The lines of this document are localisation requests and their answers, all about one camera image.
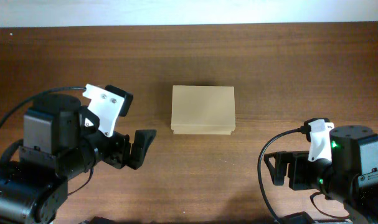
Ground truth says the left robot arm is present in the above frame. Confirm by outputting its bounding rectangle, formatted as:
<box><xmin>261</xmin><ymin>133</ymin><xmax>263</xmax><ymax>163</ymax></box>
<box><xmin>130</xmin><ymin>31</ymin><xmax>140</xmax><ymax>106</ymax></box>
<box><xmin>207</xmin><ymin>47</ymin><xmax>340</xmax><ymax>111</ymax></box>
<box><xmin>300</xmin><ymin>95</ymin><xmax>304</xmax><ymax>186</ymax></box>
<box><xmin>0</xmin><ymin>94</ymin><xmax>156</xmax><ymax>223</ymax></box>

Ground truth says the brown cardboard box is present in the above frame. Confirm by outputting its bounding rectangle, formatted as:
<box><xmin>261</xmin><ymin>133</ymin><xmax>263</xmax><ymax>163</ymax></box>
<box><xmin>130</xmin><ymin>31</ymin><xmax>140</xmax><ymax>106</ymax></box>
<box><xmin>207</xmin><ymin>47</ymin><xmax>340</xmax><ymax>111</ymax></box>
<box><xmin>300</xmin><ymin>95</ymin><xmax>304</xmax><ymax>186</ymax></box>
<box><xmin>171</xmin><ymin>85</ymin><xmax>236</xmax><ymax>135</ymax></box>

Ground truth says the left black cable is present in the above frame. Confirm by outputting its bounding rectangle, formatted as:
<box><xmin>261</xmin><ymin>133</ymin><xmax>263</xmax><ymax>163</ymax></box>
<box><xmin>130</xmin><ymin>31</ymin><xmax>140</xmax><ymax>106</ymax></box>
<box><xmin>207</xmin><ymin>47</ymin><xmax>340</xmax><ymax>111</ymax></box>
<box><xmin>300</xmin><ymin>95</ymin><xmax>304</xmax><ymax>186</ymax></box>
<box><xmin>0</xmin><ymin>86</ymin><xmax>96</xmax><ymax>197</ymax></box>

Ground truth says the black cable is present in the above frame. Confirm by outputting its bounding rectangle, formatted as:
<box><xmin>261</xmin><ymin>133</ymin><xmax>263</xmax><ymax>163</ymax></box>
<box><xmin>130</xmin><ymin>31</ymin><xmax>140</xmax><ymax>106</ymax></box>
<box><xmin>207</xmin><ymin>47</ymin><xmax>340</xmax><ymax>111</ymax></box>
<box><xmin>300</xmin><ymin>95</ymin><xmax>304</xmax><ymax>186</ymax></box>
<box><xmin>0</xmin><ymin>86</ymin><xmax>96</xmax><ymax>197</ymax></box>
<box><xmin>257</xmin><ymin>127</ymin><xmax>351</xmax><ymax>224</ymax></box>

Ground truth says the right black cable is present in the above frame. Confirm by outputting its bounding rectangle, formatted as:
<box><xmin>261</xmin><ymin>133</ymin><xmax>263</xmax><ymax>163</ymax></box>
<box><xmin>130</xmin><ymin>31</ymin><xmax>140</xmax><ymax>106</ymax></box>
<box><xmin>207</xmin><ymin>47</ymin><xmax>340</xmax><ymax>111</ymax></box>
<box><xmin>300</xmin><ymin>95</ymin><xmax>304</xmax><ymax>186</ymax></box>
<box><xmin>257</xmin><ymin>127</ymin><xmax>351</xmax><ymax>224</ymax></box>

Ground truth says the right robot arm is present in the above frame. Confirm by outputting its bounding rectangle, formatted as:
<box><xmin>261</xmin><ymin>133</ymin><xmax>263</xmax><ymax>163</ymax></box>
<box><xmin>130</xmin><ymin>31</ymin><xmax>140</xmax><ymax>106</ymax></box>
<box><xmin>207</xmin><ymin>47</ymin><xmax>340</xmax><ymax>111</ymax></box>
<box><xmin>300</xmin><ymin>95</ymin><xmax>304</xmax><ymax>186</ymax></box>
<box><xmin>258</xmin><ymin>125</ymin><xmax>378</xmax><ymax>223</ymax></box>

